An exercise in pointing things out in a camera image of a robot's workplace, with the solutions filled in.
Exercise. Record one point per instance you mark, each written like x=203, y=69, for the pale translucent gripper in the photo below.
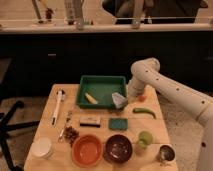
x=131, y=99

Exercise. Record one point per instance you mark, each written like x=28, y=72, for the grey towel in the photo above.
x=119, y=100

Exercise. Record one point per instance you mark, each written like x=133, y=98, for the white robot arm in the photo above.
x=199, y=105

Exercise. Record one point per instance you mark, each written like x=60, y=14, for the green plastic tray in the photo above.
x=101, y=88

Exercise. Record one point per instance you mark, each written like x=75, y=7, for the red tomato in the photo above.
x=142, y=97

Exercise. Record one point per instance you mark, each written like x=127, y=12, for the green sponge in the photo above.
x=118, y=124

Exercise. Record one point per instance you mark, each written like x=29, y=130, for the green plastic cup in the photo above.
x=145, y=139

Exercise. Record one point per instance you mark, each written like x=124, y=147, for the yellow banana piece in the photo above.
x=91, y=99

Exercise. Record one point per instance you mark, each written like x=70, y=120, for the dark rectangular eraser block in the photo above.
x=90, y=121

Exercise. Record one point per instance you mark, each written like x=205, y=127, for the dark purple bowl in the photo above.
x=117, y=149

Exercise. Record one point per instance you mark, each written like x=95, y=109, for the metal cup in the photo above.
x=165, y=155

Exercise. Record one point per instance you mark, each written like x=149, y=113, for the orange bowl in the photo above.
x=87, y=151

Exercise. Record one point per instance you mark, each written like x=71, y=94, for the brown dried food pile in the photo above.
x=70, y=134

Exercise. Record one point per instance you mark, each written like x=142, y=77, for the white lidded container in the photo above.
x=42, y=148

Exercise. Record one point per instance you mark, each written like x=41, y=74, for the black office chair base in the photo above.
x=5, y=128

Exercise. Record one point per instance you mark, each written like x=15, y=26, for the white handled brush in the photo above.
x=60, y=98

